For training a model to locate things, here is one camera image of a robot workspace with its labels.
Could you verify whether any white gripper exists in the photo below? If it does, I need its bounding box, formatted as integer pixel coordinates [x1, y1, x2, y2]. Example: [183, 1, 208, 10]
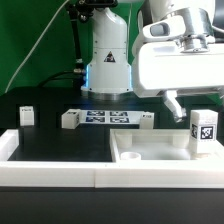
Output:
[132, 42, 224, 122]

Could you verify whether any white square tabletop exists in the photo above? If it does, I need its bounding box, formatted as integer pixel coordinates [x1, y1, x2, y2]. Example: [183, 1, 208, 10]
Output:
[110, 129, 224, 163]

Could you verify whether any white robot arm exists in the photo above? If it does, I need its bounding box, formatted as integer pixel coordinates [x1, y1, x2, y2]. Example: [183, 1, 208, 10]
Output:
[81, 0, 224, 122]

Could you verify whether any white U-shaped obstacle fence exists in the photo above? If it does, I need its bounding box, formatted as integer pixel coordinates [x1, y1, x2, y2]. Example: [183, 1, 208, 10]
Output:
[0, 130, 224, 188]

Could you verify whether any sheet of fiducial tags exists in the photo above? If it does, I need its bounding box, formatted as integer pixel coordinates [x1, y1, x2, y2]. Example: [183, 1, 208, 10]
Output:
[80, 110, 143, 125]

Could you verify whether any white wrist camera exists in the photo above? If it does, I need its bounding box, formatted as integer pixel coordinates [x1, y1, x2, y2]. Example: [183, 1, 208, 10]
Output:
[142, 15, 186, 42]

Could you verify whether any black cable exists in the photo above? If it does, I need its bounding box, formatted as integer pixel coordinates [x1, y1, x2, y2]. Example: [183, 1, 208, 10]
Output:
[36, 70, 88, 88]

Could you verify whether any white cable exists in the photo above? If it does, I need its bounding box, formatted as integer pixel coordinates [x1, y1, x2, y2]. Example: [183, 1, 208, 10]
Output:
[3, 0, 71, 94]

